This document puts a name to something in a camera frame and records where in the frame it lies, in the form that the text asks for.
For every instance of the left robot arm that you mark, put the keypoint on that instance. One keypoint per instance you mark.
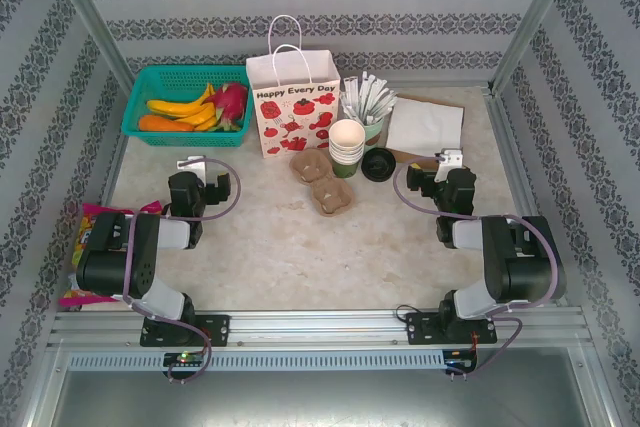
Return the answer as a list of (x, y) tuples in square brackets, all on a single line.
[(105, 267)]

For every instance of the aluminium frame post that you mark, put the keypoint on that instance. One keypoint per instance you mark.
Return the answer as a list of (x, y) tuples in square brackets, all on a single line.
[(90, 22), (535, 17)]

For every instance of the brown pulp cup carrier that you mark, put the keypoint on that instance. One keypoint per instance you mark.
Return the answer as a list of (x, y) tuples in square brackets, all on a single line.
[(322, 187)]

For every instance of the small circuit board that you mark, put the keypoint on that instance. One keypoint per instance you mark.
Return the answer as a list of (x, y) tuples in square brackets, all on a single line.
[(182, 359), (460, 362)]

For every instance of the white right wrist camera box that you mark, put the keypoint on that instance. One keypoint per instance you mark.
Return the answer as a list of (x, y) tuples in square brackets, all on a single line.
[(450, 162)]

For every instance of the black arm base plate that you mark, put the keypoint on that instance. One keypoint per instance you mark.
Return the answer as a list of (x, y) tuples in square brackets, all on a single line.
[(420, 329), (217, 329)]

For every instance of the pink dragon fruit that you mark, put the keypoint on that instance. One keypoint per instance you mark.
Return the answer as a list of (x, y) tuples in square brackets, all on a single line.
[(231, 97)]

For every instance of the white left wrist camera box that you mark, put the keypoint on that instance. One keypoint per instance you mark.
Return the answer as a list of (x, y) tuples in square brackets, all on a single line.
[(196, 167)]

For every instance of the colourful fruit candy bag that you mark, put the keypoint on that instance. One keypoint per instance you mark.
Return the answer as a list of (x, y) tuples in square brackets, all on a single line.
[(87, 232)]

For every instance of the white paper bag red print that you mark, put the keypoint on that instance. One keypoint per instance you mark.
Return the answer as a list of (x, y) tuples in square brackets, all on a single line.
[(295, 117)]

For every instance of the white napkin stack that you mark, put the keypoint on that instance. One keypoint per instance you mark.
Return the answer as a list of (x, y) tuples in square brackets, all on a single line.
[(415, 154), (425, 124)]

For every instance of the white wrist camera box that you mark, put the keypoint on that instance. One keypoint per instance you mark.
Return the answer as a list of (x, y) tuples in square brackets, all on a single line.
[(450, 162), (196, 167)]

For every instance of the stack of paper cups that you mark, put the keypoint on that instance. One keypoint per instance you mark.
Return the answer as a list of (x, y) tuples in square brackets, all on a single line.
[(346, 164)]

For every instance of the aluminium frame bar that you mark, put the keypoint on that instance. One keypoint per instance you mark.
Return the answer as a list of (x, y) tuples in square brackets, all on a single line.
[(515, 162), (111, 172)]

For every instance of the teal plastic basket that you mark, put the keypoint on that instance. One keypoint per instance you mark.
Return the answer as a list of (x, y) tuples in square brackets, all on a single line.
[(180, 78)]

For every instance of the wide aluminium extrusion rail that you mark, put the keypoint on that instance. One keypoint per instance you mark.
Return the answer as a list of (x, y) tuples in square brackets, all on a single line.
[(310, 327)]

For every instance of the yellow banana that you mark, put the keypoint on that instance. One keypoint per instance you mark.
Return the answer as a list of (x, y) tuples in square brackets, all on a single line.
[(202, 119), (170, 107)]

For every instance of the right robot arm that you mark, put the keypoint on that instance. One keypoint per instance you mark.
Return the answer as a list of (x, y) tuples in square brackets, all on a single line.
[(525, 272)]

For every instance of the paper straw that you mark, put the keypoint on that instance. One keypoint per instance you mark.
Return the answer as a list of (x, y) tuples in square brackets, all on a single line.
[(353, 92), (347, 104), (387, 102), (381, 94), (374, 94), (366, 92)]

